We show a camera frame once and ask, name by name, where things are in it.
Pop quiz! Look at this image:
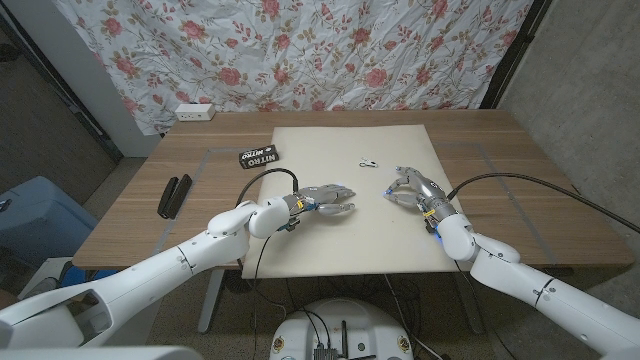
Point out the black backdrop stand pole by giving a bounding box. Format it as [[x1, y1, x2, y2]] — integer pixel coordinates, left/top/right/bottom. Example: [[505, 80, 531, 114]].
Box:
[[479, 0, 555, 110]]

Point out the white power strip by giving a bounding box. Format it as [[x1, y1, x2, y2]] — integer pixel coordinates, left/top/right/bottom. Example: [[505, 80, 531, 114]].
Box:
[[174, 102, 217, 122]]

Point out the white table leg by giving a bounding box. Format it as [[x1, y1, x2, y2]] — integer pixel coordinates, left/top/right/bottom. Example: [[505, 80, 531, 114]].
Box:
[[197, 268, 226, 334]]

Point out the blue plastic bin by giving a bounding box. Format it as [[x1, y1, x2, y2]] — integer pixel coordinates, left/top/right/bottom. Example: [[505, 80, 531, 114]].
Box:
[[0, 175, 99, 269]]

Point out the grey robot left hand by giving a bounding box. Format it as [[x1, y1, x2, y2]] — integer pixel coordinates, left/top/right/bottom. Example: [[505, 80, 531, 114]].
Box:
[[292, 183, 357, 217]]

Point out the black stapler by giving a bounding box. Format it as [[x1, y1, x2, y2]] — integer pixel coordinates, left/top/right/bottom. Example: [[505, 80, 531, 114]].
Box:
[[156, 173, 194, 220]]

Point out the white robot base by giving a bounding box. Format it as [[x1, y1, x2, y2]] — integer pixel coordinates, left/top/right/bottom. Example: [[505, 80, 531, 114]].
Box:
[[269, 298, 414, 360]]

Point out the grey table leg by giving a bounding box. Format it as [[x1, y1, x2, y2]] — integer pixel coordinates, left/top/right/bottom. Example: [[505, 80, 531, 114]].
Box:
[[452, 272, 485, 335]]

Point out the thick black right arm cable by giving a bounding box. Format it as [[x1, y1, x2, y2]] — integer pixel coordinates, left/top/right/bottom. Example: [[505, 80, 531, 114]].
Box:
[[446, 172, 640, 235]]

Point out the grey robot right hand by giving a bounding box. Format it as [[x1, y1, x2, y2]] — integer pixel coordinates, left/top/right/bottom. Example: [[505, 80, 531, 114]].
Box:
[[383, 166, 459, 221]]

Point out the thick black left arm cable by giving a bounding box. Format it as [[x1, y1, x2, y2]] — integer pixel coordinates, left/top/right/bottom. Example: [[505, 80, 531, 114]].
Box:
[[234, 167, 300, 209]]

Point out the white robot torso edge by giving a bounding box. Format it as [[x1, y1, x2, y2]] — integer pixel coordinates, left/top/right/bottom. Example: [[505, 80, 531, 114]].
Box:
[[0, 344, 204, 360]]

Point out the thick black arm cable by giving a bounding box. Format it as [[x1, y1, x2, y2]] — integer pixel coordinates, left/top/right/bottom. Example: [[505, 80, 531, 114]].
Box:
[[234, 167, 300, 209], [446, 172, 640, 235]]

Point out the black Nitro box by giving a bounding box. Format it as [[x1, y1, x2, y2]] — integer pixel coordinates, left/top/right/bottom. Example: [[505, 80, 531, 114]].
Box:
[[238, 144, 280, 170]]

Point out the black round disc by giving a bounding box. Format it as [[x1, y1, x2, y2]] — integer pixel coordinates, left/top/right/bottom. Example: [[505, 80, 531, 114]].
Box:
[[223, 268, 265, 295]]

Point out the floral backdrop cloth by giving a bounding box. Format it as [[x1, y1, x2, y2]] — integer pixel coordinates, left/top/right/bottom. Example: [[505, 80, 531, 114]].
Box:
[[49, 0, 536, 136]]

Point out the cream foam board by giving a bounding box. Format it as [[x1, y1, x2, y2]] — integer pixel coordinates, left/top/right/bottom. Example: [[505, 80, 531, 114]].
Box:
[[241, 124, 476, 280]]

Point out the blue fabric item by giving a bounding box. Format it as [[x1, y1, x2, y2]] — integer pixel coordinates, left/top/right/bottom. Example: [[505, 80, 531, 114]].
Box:
[[59, 263, 101, 282]]

